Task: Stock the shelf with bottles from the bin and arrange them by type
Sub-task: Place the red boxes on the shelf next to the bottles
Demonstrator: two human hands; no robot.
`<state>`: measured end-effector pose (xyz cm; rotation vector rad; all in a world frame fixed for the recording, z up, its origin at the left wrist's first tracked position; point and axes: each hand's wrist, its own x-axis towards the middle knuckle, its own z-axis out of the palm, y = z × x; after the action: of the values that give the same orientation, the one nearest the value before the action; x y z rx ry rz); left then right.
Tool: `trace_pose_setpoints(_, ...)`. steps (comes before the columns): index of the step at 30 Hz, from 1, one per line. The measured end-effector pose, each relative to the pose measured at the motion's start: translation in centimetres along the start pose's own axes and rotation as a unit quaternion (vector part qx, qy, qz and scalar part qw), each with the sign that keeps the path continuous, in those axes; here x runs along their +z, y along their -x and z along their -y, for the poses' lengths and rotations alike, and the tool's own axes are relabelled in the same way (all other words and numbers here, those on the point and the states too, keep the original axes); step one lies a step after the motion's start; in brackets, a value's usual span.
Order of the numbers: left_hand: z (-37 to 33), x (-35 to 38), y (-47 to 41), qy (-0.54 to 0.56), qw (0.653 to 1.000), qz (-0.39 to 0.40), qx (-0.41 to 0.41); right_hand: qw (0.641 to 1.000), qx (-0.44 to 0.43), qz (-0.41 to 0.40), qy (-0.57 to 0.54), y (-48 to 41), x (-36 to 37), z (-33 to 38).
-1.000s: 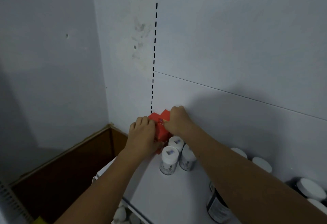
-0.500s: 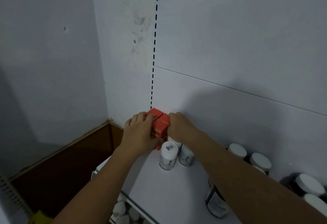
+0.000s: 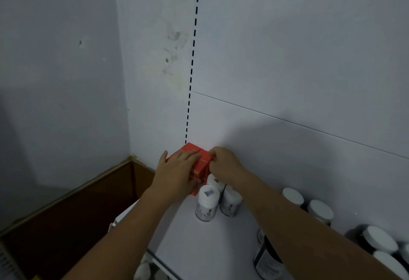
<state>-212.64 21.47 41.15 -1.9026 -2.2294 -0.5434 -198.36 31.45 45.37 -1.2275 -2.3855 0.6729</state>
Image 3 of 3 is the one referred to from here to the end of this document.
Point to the person's right forearm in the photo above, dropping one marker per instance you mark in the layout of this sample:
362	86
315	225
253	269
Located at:
303	228

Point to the person's left hand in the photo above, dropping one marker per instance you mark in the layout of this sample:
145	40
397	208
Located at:
174	177

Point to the white metal shelf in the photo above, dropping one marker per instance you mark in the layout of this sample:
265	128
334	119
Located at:
191	244
8	264

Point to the silver label bottle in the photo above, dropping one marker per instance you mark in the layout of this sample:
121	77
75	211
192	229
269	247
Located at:
207	203
230	203
215	182

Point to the stack of white heart-lid jars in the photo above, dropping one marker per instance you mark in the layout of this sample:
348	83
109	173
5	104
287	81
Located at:
143	271

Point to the person's left forearm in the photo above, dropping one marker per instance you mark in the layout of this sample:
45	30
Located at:
118	241

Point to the person's right hand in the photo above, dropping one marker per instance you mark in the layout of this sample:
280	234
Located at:
228	168

